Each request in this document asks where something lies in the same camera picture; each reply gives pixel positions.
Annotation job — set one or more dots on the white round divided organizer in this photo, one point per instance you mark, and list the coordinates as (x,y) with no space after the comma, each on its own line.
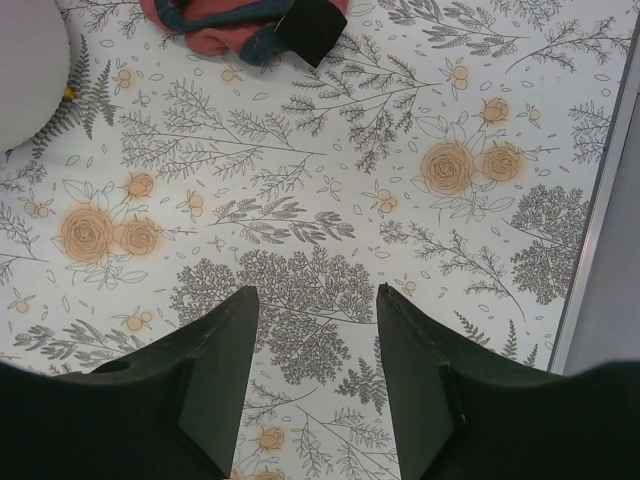
(35,67)

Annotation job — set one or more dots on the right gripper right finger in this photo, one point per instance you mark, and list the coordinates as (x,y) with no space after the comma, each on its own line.
(461,411)

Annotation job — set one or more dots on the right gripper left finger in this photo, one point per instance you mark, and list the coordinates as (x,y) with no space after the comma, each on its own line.
(170,410)

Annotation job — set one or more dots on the floral table mat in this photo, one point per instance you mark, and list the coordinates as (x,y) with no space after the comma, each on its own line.
(446,148)

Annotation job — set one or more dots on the red folded cloth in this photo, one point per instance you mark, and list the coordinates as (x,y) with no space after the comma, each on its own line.
(254,30)

